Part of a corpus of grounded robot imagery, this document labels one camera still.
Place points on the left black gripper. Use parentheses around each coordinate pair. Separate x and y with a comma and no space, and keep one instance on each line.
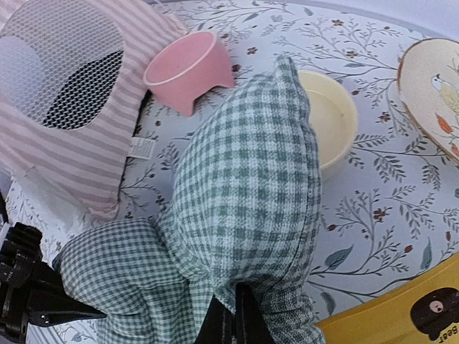
(31,291)

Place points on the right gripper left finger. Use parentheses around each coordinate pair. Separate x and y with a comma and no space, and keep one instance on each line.
(217,327)

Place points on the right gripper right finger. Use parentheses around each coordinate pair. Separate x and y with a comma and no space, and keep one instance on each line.
(250,325)

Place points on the green checkered cushion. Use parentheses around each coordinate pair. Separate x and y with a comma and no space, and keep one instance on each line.
(244,214)

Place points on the pink striped pet tent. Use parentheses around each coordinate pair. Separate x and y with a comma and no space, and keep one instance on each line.
(71,88)

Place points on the cream pet bowl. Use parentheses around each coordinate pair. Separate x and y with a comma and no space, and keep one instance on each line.
(334,118)

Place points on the pink pet bowl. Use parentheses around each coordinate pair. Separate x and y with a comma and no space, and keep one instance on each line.
(187,69)

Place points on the yellow bowl stand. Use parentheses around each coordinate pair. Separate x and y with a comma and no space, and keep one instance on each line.
(425,310)

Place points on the floral table mat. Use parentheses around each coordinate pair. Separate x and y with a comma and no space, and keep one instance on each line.
(391,211)

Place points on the beige bowl behind cushion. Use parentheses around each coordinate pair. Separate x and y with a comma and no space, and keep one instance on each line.
(427,83)

